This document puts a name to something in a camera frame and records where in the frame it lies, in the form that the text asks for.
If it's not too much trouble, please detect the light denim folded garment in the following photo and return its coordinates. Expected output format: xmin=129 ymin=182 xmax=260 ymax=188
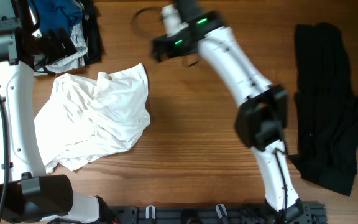
xmin=34 ymin=21 xmax=89 ymax=75

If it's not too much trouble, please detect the white shirt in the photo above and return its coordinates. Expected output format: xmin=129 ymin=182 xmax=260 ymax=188
xmin=34 ymin=63 xmax=151 ymax=173

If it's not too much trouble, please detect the black shirt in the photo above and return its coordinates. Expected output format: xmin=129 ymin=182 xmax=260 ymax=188
xmin=288 ymin=22 xmax=358 ymax=196

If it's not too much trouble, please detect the right black cable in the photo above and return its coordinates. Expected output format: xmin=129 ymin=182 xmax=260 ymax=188
xmin=131 ymin=7 xmax=288 ymax=218

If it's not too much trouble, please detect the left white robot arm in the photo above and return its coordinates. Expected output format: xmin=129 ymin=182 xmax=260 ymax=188
xmin=0 ymin=1 xmax=106 ymax=223

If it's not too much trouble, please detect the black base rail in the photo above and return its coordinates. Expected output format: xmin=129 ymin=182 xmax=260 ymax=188
xmin=110 ymin=202 xmax=328 ymax=224

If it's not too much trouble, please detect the black folded garment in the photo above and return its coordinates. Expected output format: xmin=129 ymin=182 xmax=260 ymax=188
xmin=80 ymin=0 xmax=102 ymax=65

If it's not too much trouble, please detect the blue folded garment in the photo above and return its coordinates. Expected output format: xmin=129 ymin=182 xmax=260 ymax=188
xmin=28 ymin=0 xmax=83 ymax=35

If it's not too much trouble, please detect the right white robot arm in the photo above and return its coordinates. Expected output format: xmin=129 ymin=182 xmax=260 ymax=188
xmin=152 ymin=1 xmax=303 ymax=223

